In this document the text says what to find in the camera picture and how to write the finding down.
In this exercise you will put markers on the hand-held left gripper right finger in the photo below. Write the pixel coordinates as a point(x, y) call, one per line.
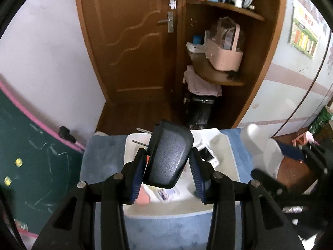
point(199, 179)

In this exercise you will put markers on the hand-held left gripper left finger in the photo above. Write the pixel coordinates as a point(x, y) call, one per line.
point(138, 177)

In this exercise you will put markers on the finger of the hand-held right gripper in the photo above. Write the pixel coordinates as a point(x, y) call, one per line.
point(265, 178)

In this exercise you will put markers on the white plastic tray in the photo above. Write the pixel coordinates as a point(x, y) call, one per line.
point(223, 161)

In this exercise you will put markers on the black textured case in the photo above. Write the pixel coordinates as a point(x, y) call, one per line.
point(166, 156)

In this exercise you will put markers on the white bowl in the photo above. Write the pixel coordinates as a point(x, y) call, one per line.
point(273, 158)

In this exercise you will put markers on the pink soft item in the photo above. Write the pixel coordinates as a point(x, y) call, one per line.
point(144, 198)

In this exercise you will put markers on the white phone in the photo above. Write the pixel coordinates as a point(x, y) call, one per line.
point(208, 155)

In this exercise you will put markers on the small clear labelled box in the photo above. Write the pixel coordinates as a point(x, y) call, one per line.
point(167, 194)

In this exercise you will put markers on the thin metal rod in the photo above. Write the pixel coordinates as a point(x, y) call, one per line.
point(139, 142)
point(144, 130)

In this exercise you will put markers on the dark blue cloth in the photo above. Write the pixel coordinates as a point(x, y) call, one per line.
point(290, 151)

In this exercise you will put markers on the blue fluffy mat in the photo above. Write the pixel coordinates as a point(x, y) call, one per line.
point(104, 156)

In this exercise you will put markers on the white round object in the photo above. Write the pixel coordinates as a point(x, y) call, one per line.
point(101, 133)

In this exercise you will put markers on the pink plastic cup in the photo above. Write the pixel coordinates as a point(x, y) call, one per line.
point(309, 136)

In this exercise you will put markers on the black suitcase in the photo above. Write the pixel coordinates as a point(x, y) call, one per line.
point(200, 112)

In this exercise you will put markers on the green printed bag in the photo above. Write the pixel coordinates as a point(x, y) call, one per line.
point(321, 121)

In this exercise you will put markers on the folded pink towels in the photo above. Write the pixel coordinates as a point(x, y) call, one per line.
point(200, 84)

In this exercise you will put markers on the brown wooden door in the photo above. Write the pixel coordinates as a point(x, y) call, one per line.
point(130, 57)

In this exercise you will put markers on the yellow round magnet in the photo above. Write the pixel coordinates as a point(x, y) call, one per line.
point(8, 180)
point(18, 162)

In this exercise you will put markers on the brown wooden shelf unit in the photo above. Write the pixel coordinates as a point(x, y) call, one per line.
point(262, 57)

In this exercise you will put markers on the white crumpled cloth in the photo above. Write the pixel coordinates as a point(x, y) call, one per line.
point(196, 48)

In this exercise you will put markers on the blue cup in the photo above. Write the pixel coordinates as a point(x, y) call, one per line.
point(197, 39)

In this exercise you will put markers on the white door latch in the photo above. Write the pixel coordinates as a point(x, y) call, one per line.
point(172, 3)

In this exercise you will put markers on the small white jar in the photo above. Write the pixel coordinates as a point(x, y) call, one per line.
point(238, 2)

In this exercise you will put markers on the green chalkboard with pink frame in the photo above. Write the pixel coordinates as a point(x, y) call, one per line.
point(26, 161)

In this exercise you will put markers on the colourful wall poster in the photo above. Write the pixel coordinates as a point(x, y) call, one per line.
point(304, 31)

